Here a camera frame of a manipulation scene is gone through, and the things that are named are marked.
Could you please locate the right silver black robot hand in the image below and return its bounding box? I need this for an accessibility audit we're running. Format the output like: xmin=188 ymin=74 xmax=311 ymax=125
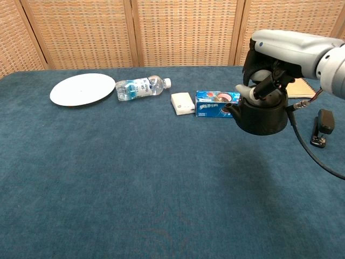
xmin=236 ymin=29 xmax=343 ymax=102

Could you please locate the brown spiral notebook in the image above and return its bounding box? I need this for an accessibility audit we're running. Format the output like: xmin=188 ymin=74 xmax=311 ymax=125
xmin=285 ymin=78 xmax=317 ymax=99

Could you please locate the black stapler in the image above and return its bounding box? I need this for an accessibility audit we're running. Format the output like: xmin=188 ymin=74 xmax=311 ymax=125
xmin=309 ymin=108 xmax=336 ymax=148

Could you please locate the blue cookie box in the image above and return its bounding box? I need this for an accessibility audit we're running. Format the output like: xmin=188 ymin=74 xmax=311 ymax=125
xmin=195 ymin=90 xmax=242 ymax=119

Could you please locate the bamboo folding screen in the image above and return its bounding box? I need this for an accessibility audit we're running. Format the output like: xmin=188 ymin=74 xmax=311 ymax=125
xmin=0 ymin=0 xmax=345 ymax=79

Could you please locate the small white box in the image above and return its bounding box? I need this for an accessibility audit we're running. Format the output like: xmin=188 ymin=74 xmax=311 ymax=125
xmin=170 ymin=92 xmax=196 ymax=117

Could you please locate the clear plastic water bottle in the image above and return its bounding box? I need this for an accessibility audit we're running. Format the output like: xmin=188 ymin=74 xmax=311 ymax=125
xmin=115 ymin=75 xmax=173 ymax=102

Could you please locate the white round plate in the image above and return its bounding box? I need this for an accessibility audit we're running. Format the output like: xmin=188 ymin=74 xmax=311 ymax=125
xmin=50 ymin=73 xmax=116 ymax=107

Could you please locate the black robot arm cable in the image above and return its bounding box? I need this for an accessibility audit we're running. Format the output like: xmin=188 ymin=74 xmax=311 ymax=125
xmin=286 ymin=88 xmax=345 ymax=181

